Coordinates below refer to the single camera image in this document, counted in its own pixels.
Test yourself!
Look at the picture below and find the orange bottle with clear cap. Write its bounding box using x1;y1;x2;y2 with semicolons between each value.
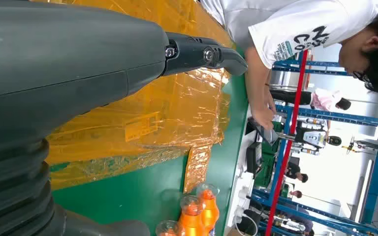
155;220;186;236
178;195;207;236
196;183;221;236

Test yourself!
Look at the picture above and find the black tablet on stand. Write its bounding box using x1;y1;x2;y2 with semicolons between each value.
248;117;279;146

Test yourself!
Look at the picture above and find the silver metal cylinder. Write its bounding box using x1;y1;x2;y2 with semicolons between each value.
269;70;304;92

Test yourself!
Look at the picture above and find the black handheld device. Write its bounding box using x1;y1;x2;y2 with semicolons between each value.
246;142;263;175

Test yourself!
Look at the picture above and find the red pole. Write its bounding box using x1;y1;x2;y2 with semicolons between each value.
265;49;309;236

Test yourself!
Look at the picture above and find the green plastic crate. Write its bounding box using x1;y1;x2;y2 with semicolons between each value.
255;121;284;189

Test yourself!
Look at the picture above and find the white black humanoid robot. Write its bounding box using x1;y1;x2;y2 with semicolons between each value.
279;125;342;156

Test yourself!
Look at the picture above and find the white power strip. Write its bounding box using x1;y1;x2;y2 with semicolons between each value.
236;187;253;219

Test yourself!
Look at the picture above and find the yellow plastic film sheet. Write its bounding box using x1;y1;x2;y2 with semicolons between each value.
29;0;235;195

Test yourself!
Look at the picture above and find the blue metal rack frame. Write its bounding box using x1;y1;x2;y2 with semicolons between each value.
252;59;378;236

